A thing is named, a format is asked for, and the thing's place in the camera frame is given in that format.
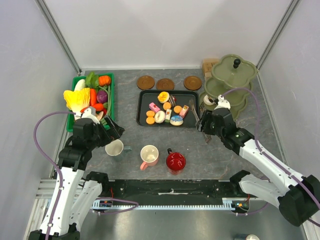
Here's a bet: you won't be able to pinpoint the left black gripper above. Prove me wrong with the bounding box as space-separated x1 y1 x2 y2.
87 114 125 149

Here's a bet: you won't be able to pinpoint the white chocolate donut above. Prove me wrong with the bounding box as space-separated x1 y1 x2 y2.
203 94 216 106

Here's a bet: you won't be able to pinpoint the metal tongs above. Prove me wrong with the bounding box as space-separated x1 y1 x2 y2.
189 99 212 144

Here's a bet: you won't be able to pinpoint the blue iced donut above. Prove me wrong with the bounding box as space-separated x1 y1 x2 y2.
169 115 184 126

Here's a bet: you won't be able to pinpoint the white pink sprinkle donut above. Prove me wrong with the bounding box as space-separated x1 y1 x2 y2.
154 110 166 124

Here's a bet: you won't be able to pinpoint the yellow fruit tart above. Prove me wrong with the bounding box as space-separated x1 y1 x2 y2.
157 91 170 104

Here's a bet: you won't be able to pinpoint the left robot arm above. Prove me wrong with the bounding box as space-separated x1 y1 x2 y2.
28 116 125 240

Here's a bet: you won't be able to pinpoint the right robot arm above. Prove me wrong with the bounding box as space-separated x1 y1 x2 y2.
196 107 320 227

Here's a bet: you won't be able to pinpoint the grey blue mug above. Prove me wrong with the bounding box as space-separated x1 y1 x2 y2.
104 139 132 160

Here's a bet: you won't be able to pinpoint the pink striped cake slice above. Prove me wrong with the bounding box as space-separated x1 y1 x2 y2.
179 105 189 118

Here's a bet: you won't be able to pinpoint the beige toy mushroom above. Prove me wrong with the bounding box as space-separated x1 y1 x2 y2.
96 111 105 121

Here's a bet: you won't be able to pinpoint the right orange biscuit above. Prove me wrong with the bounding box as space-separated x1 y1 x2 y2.
173 105 182 114

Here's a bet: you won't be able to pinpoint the orange biscuit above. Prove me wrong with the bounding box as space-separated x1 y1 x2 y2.
173 105 182 114
146 110 156 118
163 101 172 111
145 116 155 125

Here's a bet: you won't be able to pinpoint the red toy pepper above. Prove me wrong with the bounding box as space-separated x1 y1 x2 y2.
102 108 107 116

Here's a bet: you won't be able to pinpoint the lying orange toy carrot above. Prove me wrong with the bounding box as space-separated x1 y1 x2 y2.
80 103 105 113

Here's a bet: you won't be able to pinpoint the chocolate layer cake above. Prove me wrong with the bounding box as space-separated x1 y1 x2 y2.
168 95 176 107

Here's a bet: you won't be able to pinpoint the green white cake slice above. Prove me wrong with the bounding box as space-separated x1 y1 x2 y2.
164 109 172 123

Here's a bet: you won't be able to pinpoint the right brown saucer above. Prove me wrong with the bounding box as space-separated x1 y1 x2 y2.
183 75 202 91

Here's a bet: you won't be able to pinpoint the orange biscuit centre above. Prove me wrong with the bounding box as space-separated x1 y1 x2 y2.
163 101 172 111

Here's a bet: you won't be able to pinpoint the purple toy onion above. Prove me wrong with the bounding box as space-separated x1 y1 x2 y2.
96 90 108 104

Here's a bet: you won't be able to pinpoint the lower left orange biscuit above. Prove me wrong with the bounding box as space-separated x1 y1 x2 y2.
145 116 155 125

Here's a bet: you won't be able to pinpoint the pink mug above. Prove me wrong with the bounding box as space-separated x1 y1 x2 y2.
140 145 159 171

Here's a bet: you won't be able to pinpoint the green plastic crate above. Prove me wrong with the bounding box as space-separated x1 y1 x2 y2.
66 72 115 132

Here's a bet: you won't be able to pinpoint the upper left orange biscuit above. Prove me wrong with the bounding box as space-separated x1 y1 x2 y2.
146 110 156 118

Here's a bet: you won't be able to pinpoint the green toy beans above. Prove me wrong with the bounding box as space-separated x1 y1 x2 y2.
99 86 112 116

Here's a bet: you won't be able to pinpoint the upright orange toy carrot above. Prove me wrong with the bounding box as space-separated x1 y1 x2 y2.
90 88 97 106

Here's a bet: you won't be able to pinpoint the black baking tray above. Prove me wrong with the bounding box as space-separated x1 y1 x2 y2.
136 89 200 128

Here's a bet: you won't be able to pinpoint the green three-tier stand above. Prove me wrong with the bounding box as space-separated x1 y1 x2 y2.
199 54 258 120

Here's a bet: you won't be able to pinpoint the middle brown saucer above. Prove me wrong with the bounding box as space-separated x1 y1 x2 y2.
156 78 175 90

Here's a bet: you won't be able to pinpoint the pink cake with cherry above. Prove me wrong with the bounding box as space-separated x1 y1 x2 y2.
148 102 161 113

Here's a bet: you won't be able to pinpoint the yellow toy cabbage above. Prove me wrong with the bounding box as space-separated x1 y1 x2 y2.
63 88 90 114

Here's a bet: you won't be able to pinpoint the red mug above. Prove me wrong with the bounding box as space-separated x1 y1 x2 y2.
165 148 187 175

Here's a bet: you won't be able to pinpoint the brown cardboard boxes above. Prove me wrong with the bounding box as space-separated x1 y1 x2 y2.
202 58 219 81

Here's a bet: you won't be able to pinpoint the orange toy pumpkin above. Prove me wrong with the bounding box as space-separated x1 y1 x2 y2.
98 75 112 87

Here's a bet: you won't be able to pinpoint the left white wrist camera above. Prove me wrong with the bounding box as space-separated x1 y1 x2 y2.
74 106 100 124

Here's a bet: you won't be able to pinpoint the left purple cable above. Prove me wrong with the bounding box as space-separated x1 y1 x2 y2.
33 111 77 240

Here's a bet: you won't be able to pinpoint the purple cable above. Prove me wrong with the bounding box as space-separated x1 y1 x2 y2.
219 87 320 225
33 111 77 240

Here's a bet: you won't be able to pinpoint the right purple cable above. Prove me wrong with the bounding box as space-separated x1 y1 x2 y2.
219 87 320 225

